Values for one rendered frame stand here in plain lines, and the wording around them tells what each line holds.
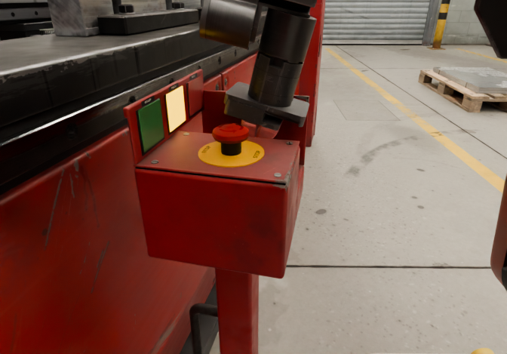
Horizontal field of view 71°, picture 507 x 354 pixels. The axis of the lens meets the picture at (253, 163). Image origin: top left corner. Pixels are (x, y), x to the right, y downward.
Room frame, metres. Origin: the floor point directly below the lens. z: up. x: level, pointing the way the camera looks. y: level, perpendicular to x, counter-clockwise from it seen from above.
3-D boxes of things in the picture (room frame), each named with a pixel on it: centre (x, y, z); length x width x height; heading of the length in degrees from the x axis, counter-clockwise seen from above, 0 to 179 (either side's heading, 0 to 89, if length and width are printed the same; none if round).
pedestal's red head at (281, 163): (0.40, 0.02, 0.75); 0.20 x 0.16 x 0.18; 167
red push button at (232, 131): (0.35, 0.02, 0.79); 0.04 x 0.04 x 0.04
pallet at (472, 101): (3.57, -2.32, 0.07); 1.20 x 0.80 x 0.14; 177
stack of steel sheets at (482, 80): (3.57, -2.32, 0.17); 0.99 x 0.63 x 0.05; 177
